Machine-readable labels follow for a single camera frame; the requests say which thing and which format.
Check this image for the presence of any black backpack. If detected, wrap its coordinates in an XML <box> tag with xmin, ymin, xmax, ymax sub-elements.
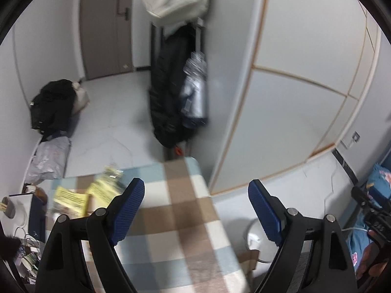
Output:
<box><xmin>30</xmin><ymin>79</ymin><xmax>80</xmax><ymax>134</ymax></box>

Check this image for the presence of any black hanging coat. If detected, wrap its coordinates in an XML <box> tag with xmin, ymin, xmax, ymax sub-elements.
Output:
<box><xmin>148</xmin><ymin>24</ymin><xmax>208</xmax><ymax>149</ymax></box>

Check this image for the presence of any white wardrobe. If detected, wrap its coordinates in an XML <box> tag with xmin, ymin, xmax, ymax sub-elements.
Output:
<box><xmin>210</xmin><ymin>0</ymin><xmax>382</xmax><ymax>195</ymax></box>

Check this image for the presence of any brown door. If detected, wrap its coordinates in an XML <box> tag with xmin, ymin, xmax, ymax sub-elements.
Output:
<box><xmin>80</xmin><ymin>0</ymin><xmax>135</xmax><ymax>80</ymax></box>

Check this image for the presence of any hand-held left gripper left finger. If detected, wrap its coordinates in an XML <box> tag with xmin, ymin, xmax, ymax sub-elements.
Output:
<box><xmin>34</xmin><ymin>178</ymin><xmax>145</xmax><ymax>293</ymax></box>

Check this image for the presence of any white printed box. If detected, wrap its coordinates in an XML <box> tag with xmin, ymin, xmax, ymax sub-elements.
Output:
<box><xmin>0</xmin><ymin>193</ymin><xmax>33</xmax><ymax>236</ymax></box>

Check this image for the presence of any black skirting strip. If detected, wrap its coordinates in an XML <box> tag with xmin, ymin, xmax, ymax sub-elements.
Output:
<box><xmin>332</xmin><ymin>148</ymin><xmax>360</xmax><ymax>190</ymax></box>

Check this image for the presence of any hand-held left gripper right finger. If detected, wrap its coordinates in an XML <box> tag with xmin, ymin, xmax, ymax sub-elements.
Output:
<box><xmin>248</xmin><ymin>179</ymin><xmax>358</xmax><ymax>293</ymax></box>

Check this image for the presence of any beige bag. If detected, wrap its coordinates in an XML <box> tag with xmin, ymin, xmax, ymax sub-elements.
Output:
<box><xmin>72</xmin><ymin>81</ymin><xmax>91</xmax><ymax>115</ymax></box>

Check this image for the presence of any brown cardboard piece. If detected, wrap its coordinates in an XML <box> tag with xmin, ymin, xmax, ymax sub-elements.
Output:
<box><xmin>238</xmin><ymin>250</ymin><xmax>261</xmax><ymax>273</ymax></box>

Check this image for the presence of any grey plastic bag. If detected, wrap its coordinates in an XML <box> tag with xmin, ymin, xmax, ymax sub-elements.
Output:
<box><xmin>24</xmin><ymin>137</ymin><xmax>72</xmax><ymax>184</ymax></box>

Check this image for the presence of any grey hanging bag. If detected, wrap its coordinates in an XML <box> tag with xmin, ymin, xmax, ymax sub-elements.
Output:
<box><xmin>180</xmin><ymin>76</ymin><xmax>209</xmax><ymax>128</ymax></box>

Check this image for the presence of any blue printed bedsheet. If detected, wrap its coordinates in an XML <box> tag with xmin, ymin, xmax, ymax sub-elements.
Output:
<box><xmin>348</xmin><ymin>162</ymin><xmax>391</xmax><ymax>274</ymax></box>

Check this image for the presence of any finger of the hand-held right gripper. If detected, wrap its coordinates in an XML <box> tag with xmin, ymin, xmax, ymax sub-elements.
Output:
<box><xmin>351</xmin><ymin>185</ymin><xmax>390</xmax><ymax>212</ymax></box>

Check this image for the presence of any clear bag of bottles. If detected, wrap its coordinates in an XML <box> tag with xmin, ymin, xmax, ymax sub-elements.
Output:
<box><xmin>183</xmin><ymin>52</ymin><xmax>209</xmax><ymax>79</ymax></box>

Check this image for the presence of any yellow snack packet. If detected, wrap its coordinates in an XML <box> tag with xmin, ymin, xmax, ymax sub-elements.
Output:
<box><xmin>52</xmin><ymin>186</ymin><xmax>89</xmax><ymax>217</ymax></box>
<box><xmin>87</xmin><ymin>177</ymin><xmax>124</xmax><ymax>208</ymax></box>

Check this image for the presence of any checkered tablecloth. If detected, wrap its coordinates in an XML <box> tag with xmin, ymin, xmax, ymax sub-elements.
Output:
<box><xmin>46</xmin><ymin>157</ymin><xmax>255</xmax><ymax>293</ymax></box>

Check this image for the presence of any white round trash bin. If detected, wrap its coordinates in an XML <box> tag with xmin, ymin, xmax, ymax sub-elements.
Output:
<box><xmin>246</xmin><ymin>218</ymin><xmax>289</xmax><ymax>263</ymax></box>

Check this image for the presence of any person's right hand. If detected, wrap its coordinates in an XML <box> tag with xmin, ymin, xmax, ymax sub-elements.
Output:
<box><xmin>356</xmin><ymin>230</ymin><xmax>390</xmax><ymax>283</ymax></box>

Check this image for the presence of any dark patterned snack packet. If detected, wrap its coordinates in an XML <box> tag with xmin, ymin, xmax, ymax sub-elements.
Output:
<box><xmin>102</xmin><ymin>165</ymin><xmax>125</xmax><ymax>180</ymax></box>

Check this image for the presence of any tangle of cables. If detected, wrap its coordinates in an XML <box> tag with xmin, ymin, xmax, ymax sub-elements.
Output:
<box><xmin>11</xmin><ymin>226</ymin><xmax>42</xmax><ymax>283</ymax></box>

